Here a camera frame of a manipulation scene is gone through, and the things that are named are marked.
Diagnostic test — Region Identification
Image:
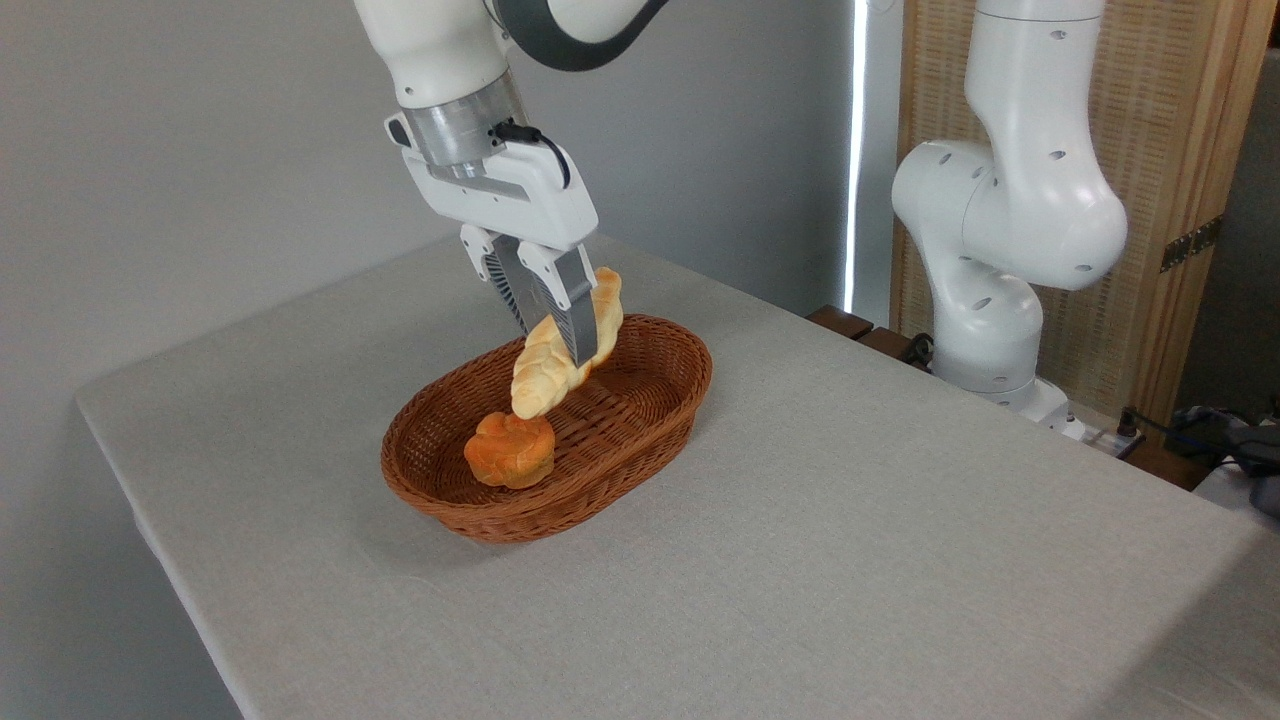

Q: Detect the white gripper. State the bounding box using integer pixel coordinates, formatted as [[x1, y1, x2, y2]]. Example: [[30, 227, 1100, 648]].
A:
[[400, 138, 601, 368]]

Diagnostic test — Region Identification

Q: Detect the long braided pale bread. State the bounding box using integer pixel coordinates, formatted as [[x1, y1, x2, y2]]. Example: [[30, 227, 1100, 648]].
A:
[[510, 266, 625, 422]]

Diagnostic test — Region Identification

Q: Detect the round orange bread bun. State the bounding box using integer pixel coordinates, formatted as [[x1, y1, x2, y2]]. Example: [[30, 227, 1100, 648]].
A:
[[463, 411, 557, 490]]

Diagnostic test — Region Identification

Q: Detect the brown wicker oval basket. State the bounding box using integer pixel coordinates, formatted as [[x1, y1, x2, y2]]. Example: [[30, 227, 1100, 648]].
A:
[[380, 314, 714, 544]]

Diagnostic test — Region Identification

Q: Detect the dark brown wooden block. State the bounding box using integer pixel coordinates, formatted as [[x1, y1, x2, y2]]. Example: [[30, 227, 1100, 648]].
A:
[[806, 305, 876, 341], [858, 327, 933, 369]]

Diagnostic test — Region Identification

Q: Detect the grey tablecloth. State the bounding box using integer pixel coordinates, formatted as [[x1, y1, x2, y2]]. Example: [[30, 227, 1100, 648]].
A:
[[75, 225, 1280, 720]]

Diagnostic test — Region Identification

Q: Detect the white power strip with plug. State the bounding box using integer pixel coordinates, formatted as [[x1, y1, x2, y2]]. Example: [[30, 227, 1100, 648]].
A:
[[1082, 405, 1147, 462]]

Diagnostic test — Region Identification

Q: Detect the wooden rattan screen panel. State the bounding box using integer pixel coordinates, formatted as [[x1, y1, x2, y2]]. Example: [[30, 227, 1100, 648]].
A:
[[889, 0, 1280, 433]]

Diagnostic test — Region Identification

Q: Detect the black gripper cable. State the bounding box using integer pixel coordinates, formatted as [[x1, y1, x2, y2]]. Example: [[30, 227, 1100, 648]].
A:
[[493, 119, 574, 191]]

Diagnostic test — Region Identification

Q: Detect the dark metal hinge bracket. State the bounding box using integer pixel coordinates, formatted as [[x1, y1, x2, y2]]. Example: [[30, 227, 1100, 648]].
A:
[[1160, 215, 1224, 274]]

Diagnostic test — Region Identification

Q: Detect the black cable bundle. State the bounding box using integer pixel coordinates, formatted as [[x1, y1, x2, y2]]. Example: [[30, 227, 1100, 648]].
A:
[[1130, 398, 1280, 471]]

